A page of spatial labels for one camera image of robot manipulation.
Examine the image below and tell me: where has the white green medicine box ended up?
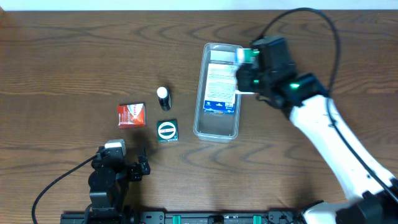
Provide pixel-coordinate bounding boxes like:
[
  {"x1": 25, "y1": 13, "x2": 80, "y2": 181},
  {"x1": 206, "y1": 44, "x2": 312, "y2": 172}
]
[{"x1": 235, "y1": 49, "x2": 258, "y2": 95}]

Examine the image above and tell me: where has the green Zam-Buk box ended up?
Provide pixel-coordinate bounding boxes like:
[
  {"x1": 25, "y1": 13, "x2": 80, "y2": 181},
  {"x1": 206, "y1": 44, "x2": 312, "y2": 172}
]
[{"x1": 157, "y1": 120, "x2": 178, "y2": 143}]

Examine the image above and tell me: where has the red Panadol box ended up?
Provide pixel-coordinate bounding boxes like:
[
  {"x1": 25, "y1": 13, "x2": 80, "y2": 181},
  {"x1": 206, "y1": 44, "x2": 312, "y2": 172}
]
[{"x1": 117, "y1": 103, "x2": 146, "y2": 129}]

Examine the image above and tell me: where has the blue medicine box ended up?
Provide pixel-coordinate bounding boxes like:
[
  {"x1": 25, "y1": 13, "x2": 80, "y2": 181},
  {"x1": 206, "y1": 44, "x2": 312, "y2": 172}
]
[{"x1": 203, "y1": 63, "x2": 236, "y2": 114}]

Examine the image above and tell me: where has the clear plastic container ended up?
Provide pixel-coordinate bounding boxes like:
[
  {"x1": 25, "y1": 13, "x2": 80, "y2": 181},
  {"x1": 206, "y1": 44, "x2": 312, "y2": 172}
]
[{"x1": 193, "y1": 43, "x2": 241, "y2": 142}]

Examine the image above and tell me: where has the dark bottle white cap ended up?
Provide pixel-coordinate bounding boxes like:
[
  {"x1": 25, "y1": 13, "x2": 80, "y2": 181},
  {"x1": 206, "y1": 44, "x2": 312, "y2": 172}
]
[{"x1": 157, "y1": 86, "x2": 172, "y2": 111}]

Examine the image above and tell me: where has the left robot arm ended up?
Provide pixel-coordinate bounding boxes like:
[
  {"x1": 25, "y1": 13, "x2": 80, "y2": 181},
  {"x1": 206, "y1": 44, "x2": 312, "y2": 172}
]
[{"x1": 88, "y1": 146, "x2": 150, "y2": 219}]

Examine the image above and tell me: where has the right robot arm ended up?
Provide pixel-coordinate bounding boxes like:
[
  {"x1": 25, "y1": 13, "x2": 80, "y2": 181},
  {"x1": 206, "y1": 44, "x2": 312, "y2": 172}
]
[{"x1": 236, "y1": 63, "x2": 397, "y2": 223}]

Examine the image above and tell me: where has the black mounting rail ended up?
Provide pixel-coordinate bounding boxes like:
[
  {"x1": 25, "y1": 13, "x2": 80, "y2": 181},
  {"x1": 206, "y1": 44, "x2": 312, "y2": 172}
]
[{"x1": 60, "y1": 210, "x2": 306, "y2": 224}]

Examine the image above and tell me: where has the right black cable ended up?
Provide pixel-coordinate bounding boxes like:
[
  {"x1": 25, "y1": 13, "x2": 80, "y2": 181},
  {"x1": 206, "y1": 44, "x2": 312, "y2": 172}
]
[{"x1": 257, "y1": 7, "x2": 398, "y2": 203}]

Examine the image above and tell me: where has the black cable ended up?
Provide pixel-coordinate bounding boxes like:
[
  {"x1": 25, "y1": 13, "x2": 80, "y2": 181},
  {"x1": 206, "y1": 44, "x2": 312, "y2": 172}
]
[
  {"x1": 257, "y1": 7, "x2": 398, "y2": 203},
  {"x1": 31, "y1": 154, "x2": 98, "y2": 224}
]

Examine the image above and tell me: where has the left black cable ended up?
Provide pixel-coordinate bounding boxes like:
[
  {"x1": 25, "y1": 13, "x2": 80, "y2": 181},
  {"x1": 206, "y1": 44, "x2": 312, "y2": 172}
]
[{"x1": 31, "y1": 154, "x2": 98, "y2": 224}]

